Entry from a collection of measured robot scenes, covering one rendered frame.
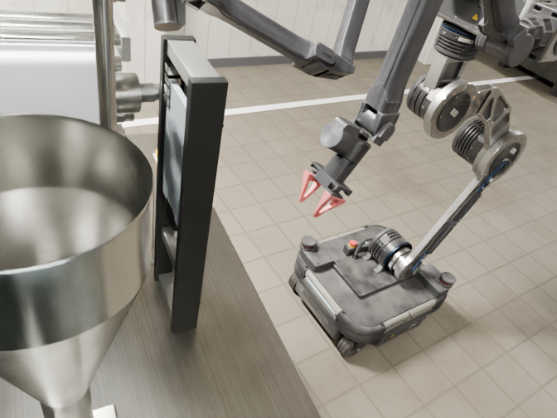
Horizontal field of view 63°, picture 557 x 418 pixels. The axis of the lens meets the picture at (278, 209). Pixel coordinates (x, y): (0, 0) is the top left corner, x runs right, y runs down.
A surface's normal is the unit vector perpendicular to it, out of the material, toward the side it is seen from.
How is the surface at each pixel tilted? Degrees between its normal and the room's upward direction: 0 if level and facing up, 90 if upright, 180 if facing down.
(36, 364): 107
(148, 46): 90
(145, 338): 0
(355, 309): 0
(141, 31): 90
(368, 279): 0
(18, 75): 90
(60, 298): 90
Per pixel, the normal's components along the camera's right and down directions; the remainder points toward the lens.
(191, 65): 0.19, -0.76
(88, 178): -0.19, 0.59
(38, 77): 0.42, 0.64
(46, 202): 0.33, 0.39
